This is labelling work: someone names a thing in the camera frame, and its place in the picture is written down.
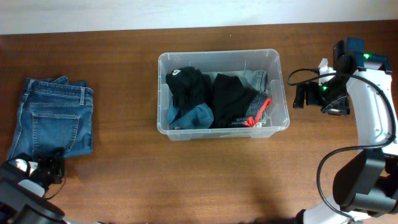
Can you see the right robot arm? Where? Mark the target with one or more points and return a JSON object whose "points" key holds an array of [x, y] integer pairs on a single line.
{"points": [[357, 83]]}

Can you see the clear plastic storage bin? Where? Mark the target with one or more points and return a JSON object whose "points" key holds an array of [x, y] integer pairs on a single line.
{"points": [[276, 116]]}

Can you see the black red grey garment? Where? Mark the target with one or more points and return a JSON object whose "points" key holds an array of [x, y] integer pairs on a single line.
{"points": [[236, 106]]}

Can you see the small blue denim cloth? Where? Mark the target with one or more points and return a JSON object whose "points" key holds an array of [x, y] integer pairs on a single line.
{"points": [[193, 114]]}

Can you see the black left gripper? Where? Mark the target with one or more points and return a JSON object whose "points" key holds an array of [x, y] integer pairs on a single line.
{"points": [[53, 163]]}

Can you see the dark blue jeans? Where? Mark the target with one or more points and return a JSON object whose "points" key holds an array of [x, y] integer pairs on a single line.
{"points": [[53, 114]]}

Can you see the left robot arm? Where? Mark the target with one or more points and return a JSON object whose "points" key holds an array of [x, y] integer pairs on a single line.
{"points": [[25, 180]]}

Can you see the light blue jeans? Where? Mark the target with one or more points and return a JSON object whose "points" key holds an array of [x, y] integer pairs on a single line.
{"points": [[255, 79]]}

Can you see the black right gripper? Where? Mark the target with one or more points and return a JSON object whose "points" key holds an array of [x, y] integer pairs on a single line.
{"points": [[337, 106]]}

